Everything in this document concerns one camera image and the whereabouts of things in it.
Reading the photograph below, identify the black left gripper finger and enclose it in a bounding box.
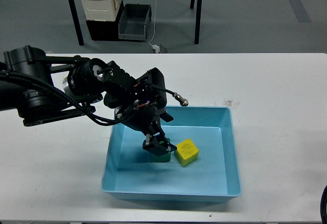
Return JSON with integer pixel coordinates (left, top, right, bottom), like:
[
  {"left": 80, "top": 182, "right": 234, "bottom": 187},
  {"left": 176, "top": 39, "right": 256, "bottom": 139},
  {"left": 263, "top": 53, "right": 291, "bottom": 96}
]
[
  {"left": 158, "top": 108, "right": 174, "bottom": 122},
  {"left": 143, "top": 126, "right": 177, "bottom": 157}
]

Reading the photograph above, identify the black box under crate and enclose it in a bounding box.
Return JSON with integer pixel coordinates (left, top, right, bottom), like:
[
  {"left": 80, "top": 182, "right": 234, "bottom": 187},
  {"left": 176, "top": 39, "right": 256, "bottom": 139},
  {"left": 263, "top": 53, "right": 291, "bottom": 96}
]
[{"left": 86, "top": 1, "right": 124, "bottom": 41}]

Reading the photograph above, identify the yellow block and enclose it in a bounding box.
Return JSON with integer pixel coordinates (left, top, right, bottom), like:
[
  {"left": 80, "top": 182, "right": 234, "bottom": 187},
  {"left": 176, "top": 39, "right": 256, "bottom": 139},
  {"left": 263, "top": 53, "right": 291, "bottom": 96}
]
[{"left": 174, "top": 138, "right": 199, "bottom": 167}]

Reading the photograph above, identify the black table leg left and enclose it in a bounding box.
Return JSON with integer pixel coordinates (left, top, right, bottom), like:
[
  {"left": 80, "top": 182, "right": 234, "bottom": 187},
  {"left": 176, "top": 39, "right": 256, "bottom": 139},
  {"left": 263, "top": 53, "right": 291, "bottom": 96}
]
[{"left": 68, "top": 0, "right": 84, "bottom": 46}]

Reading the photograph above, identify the grey plastic bin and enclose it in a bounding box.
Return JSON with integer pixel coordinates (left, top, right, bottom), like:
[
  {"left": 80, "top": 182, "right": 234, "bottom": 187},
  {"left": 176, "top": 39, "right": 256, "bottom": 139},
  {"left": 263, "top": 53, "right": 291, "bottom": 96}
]
[{"left": 118, "top": 4, "right": 152, "bottom": 42}]

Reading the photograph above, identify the black table leg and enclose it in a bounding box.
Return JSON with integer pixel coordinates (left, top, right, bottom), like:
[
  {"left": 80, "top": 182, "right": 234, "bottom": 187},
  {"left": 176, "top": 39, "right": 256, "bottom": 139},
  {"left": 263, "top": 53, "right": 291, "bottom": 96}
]
[
  {"left": 190, "top": 0, "right": 202, "bottom": 44},
  {"left": 68, "top": 0, "right": 84, "bottom": 46}
]

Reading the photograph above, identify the black table leg right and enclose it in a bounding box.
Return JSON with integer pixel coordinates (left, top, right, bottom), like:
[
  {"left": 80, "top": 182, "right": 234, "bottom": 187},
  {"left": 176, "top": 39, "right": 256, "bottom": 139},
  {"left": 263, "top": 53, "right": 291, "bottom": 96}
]
[{"left": 190, "top": 0, "right": 202, "bottom": 44}]

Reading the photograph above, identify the light blue plastic box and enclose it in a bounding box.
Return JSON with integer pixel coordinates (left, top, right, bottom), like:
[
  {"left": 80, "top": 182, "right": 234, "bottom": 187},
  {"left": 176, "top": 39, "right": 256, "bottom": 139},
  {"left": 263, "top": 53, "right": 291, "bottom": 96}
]
[{"left": 101, "top": 106, "right": 242, "bottom": 203}]

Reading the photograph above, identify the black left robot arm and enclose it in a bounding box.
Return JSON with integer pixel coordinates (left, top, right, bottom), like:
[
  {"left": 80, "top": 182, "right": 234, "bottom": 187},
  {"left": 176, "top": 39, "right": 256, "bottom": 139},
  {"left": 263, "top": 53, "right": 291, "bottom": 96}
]
[{"left": 1, "top": 45, "right": 176, "bottom": 156}]

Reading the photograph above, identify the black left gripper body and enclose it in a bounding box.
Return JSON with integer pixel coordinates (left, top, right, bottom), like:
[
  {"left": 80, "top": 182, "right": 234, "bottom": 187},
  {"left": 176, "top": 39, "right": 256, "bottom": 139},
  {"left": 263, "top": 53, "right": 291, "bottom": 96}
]
[{"left": 115, "top": 68, "right": 167, "bottom": 135}]

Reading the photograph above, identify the white hanging cable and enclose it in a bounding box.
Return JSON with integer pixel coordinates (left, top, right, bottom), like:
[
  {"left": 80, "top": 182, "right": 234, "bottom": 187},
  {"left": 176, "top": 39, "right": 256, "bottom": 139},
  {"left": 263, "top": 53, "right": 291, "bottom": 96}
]
[{"left": 148, "top": 0, "right": 158, "bottom": 46}]

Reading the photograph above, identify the green block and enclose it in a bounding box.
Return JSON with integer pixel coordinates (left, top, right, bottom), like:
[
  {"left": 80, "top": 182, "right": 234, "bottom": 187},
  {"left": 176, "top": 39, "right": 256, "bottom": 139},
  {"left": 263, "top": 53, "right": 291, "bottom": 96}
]
[{"left": 152, "top": 141, "right": 171, "bottom": 163}]

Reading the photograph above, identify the white power adapter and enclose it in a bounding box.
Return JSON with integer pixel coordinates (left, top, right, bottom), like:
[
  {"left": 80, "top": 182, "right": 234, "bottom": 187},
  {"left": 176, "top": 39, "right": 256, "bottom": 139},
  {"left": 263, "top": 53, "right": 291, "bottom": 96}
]
[{"left": 152, "top": 44, "right": 160, "bottom": 54}]

